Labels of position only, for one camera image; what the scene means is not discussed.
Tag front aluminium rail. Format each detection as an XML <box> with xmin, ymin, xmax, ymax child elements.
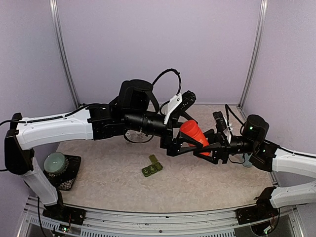
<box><xmin>23</xmin><ymin>198</ymin><xmax>303</xmax><ymax>237</ymax></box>

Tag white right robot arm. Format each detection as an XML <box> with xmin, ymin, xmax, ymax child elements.
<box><xmin>194</xmin><ymin>113</ymin><xmax>316</xmax><ymax>219</ymax></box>

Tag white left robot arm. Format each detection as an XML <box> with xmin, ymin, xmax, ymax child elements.
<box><xmin>4</xmin><ymin>79</ymin><xmax>208</xmax><ymax>220</ymax></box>

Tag light blue mug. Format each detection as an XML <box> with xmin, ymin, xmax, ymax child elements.
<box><xmin>242</xmin><ymin>157</ymin><xmax>253</xmax><ymax>168</ymax></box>

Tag green ceramic bowl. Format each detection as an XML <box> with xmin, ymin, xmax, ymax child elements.
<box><xmin>44</xmin><ymin>152</ymin><xmax>66</xmax><ymax>174</ymax></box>

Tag small white bottle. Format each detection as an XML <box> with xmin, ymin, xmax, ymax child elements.
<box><xmin>125</xmin><ymin>131</ymin><xmax>131</xmax><ymax>140</ymax></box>

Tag green pill organizer box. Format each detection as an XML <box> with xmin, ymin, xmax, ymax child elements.
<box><xmin>141</xmin><ymin>154</ymin><xmax>163</xmax><ymax>177</ymax></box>

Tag right aluminium frame post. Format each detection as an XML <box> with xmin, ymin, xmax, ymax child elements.
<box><xmin>238</xmin><ymin>0</ymin><xmax>268</xmax><ymax>110</ymax></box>

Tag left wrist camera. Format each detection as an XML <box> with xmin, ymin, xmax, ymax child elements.
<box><xmin>162</xmin><ymin>90</ymin><xmax>196</xmax><ymax>125</ymax></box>

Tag red cylindrical can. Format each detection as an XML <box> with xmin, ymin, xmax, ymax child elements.
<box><xmin>180</xmin><ymin>120</ymin><xmax>209</xmax><ymax>147</ymax></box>

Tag aluminium frame post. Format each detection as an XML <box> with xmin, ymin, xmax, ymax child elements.
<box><xmin>49</xmin><ymin>0</ymin><xmax>80</xmax><ymax>108</ymax></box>
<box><xmin>238</xmin><ymin>0</ymin><xmax>268</xmax><ymax>110</ymax></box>

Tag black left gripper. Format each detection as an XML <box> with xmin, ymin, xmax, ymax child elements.
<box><xmin>124</xmin><ymin>110</ymin><xmax>204</xmax><ymax>158</ymax></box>

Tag black square tray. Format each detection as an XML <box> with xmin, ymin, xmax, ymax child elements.
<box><xmin>43</xmin><ymin>155</ymin><xmax>81</xmax><ymax>191</ymax></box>

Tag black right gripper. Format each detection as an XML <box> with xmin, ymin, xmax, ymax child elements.
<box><xmin>194</xmin><ymin>128</ymin><xmax>258</xmax><ymax>163</ymax></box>

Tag left aluminium frame post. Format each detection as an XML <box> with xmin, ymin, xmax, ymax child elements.
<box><xmin>49</xmin><ymin>0</ymin><xmax>80</xmax><ymax>108</ymax></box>

